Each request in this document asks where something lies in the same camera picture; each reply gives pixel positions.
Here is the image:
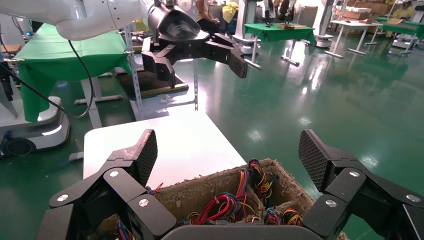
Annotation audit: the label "yellow cloth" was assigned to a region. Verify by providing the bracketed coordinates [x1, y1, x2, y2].
[221, 1, 240, 24]

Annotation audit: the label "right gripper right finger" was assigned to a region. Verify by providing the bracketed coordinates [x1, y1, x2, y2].
[297, 129, 424, 240]

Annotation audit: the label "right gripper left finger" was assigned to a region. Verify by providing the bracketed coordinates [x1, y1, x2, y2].
[34, 129, 178, 240]

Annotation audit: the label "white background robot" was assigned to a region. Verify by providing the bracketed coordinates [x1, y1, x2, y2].
[231, 0, 266, 56]
[312, 0, 337, 49]

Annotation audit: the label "brown cardboard divider box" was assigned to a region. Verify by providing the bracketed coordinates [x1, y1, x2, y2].
[96, 158, 349, 240]

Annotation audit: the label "white metal table frame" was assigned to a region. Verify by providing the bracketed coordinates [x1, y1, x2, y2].
[73, 75, 124, 131]
[245, 38, 301, 70]

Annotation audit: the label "stacked cardboard boxes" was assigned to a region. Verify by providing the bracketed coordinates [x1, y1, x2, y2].
[342, 0, 393, 21]

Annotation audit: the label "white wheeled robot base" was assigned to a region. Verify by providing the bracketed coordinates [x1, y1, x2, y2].
[0, 95, 72, 157]

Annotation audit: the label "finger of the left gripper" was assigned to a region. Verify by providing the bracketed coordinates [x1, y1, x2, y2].
[203, 33, 249, 79]
[141, 43, 182, 89]

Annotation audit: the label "wooden stool top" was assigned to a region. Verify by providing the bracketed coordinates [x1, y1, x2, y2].
[0, 43, 22, 56]

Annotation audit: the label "green tablecloth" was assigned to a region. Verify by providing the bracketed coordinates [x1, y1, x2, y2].
[244, 22, 317, 46]
[14, 22, 133, 124]
[375, 16, 424, 41]

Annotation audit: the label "seated person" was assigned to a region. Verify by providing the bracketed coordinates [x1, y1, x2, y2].
[196, 0, 220, 36]

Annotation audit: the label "wooden board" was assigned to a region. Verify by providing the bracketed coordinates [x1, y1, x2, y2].
[277, 22, 307, 31]

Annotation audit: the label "person in yellow shirt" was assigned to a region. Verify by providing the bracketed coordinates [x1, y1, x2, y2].
[392, 0, 415, 20]

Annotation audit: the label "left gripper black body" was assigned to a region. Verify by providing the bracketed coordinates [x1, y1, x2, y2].
[147, 3, 214, 61]

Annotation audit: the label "grey perforated metal rack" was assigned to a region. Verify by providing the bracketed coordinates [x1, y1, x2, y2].
[123, 23, 200, 122]

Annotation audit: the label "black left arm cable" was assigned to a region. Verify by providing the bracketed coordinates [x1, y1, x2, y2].
[0, 39, 95, 120]

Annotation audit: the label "white table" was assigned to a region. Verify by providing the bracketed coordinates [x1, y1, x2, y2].
[324, 19, 384, 60]

